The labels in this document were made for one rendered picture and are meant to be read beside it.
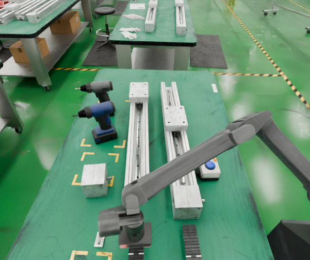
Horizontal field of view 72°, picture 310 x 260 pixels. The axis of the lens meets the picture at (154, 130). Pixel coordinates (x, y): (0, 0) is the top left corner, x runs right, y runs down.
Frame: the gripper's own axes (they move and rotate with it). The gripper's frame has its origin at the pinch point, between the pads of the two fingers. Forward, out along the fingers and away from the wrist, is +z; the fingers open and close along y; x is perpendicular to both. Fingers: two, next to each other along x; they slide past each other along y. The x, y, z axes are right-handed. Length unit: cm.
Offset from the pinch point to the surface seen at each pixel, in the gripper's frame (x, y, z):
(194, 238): -1.0, -20.4, -0.2
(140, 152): -40.0, -1.0, -1.2
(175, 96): -82, -22, -5
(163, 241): -1.5, -9.7, 3.2
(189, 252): 3.5, -17.8, -0.4
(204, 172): -27.0, -28.8, -3.0
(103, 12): -362, 63, 20
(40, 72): -223, 127, 54
